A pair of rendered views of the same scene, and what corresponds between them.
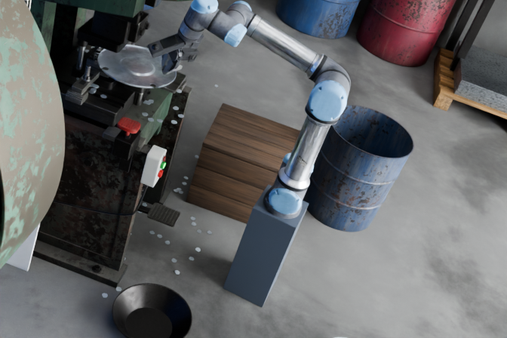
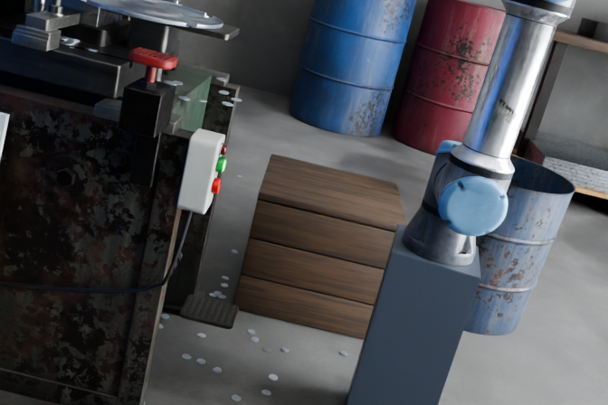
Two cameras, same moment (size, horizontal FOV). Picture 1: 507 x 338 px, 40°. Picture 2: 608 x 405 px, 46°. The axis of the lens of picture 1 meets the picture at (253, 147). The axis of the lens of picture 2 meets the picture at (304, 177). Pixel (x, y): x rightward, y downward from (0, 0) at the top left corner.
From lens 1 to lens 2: 1.38 m
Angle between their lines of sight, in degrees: 16
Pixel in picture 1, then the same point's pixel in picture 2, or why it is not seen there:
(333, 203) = not seen: hidden behind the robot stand
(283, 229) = (455, 287)
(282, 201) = (471, 203)
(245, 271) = (381, 393)
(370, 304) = not seen: outside the picture
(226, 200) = (304, 295)
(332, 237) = (475, 343)
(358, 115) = not seen: hidden behind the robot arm
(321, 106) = not seen: outside the picture
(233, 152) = (311, 202)
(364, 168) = (517, 217)
